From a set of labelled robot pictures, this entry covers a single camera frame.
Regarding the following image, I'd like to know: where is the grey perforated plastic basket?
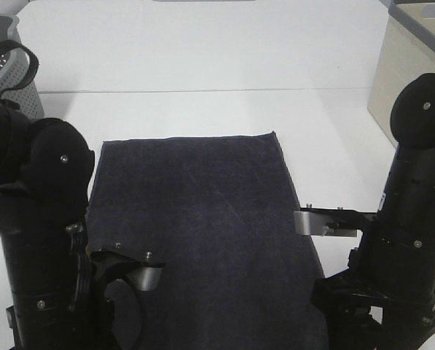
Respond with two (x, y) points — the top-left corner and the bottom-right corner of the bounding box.
(0, 13), (45, 227)

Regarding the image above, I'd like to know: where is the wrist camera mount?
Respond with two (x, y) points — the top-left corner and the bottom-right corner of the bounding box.
(90, 241), (165, 292)
(293, 206), (376, 237)

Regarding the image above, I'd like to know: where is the beige fabric storage box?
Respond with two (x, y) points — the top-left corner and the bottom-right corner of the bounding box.
(367, 1), (435, 146)

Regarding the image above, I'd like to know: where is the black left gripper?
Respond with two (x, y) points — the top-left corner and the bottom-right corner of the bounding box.
(85, 251), (145, 350)

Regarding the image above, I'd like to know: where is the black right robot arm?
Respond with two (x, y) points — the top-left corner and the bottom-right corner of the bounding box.
(311, 73), (435, 349)

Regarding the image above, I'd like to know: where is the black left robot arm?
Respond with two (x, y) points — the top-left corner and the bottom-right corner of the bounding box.
(0, 104), (140, 349)

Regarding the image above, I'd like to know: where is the dark navy towel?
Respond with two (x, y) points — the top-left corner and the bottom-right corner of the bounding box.
(87, 133), (329, 349)

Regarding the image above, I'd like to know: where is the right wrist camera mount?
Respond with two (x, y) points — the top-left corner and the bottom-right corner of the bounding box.
(293, 206), (376, 237)

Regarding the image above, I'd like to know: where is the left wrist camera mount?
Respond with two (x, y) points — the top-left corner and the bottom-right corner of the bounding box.
(90, 241), (165, 292)

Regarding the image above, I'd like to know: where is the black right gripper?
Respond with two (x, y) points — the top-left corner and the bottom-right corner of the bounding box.
(310, 269), (435, 350)

